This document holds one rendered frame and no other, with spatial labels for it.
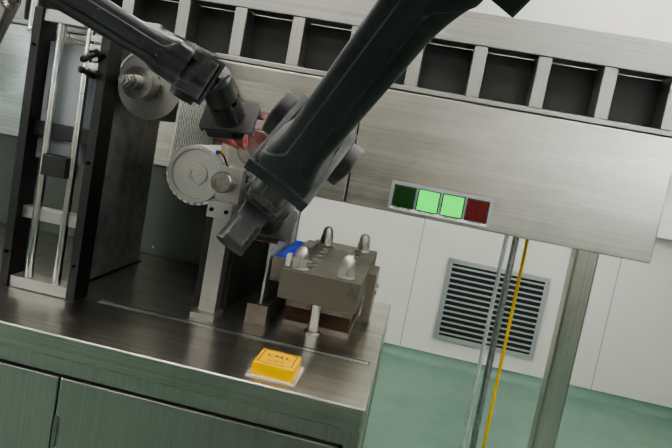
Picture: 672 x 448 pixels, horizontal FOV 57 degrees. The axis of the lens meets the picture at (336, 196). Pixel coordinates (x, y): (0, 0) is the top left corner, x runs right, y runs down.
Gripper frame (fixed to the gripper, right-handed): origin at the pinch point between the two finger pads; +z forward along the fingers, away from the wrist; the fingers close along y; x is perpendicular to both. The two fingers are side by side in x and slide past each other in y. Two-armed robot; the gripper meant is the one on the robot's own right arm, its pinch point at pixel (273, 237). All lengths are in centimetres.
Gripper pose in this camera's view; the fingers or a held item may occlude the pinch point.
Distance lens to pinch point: 129.7
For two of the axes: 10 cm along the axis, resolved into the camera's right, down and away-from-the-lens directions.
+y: 9.7, 2.0, -1.3
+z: 0.3, 4.2, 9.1
